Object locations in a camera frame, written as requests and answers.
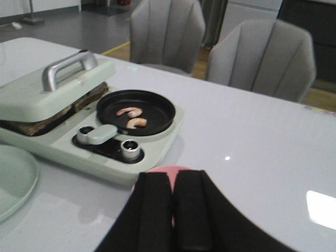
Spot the bread slice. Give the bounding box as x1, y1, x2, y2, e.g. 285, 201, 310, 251
72, 82, 109, 112
1, 110, 75, 137

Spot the right beige upholstered chair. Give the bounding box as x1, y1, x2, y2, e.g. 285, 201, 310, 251
205, 19, 317, 102

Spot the right silver control knob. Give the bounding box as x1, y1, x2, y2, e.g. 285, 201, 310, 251
120, 139, 141, 161

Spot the white cabinet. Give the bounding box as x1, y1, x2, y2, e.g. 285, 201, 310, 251
219, 0, 282, 40

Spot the left beige upholstered chair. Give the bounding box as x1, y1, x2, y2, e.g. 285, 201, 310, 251
130, 1, 206, 76

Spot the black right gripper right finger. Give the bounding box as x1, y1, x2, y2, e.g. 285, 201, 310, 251
173, 170, 292, 251

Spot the mint green round plate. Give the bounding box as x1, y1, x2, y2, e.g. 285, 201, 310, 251
1, 144, 39, 221

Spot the beige upholstered chair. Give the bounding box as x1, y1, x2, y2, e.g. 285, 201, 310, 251
205, 19, 317, 102
130, 1, 206, 76

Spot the left silver control knob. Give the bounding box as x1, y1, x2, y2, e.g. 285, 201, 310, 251
76, 125, 95, 145

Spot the mint green breakfast maker base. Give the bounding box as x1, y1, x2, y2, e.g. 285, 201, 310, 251
1, 92, 184, 185

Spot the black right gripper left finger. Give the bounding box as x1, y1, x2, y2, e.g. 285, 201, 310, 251
96, 172, 173, 251

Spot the black round frying pan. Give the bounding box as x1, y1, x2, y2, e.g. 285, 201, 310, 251
97, 90, 175, 136

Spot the pink plastic bowl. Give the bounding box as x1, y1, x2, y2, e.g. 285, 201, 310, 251
139, 165, 189, 229

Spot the mint green breakfast maker lid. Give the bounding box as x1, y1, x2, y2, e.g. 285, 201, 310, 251
1, 50, 116, 122

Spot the orange shrimp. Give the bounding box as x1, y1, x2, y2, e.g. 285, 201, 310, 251
127, 118, 147, 129
116, 107, 142, 118

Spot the metal stand base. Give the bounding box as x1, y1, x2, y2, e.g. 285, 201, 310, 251
22, 0, 45, 26

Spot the silver control knob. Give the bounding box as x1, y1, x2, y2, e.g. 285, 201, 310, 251
76, 125, 95, 145
120, 139, 141, 161

